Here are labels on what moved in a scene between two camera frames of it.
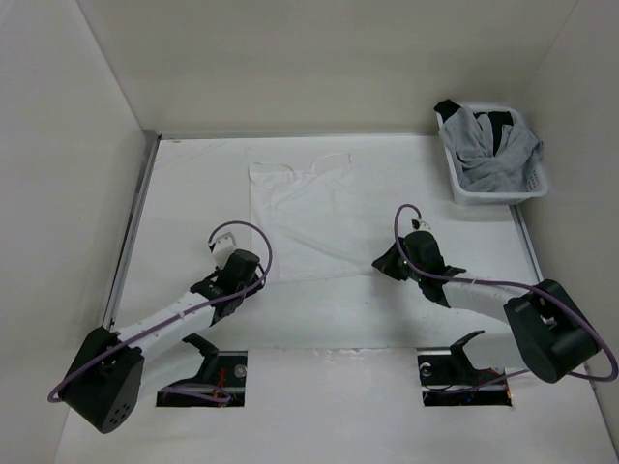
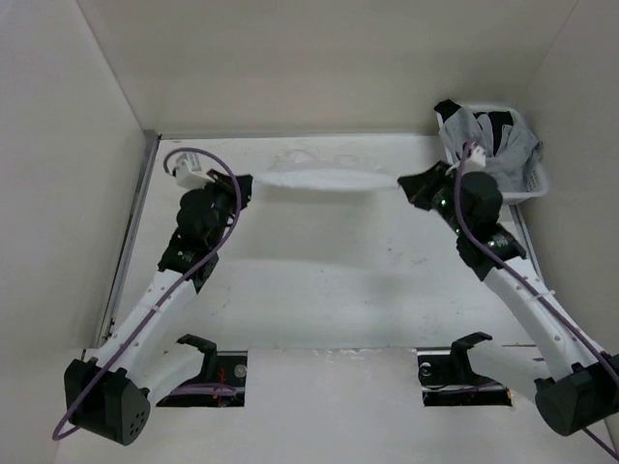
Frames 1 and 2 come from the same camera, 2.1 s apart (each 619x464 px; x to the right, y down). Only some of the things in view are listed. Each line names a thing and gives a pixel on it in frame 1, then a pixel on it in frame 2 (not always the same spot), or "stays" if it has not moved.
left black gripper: (253, 289) -> (225, 185)
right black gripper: (386, 263) -> (420, 186)
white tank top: (313, 220) -> (307, 169)
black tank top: (497, 120) stays
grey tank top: (469, 139) stays
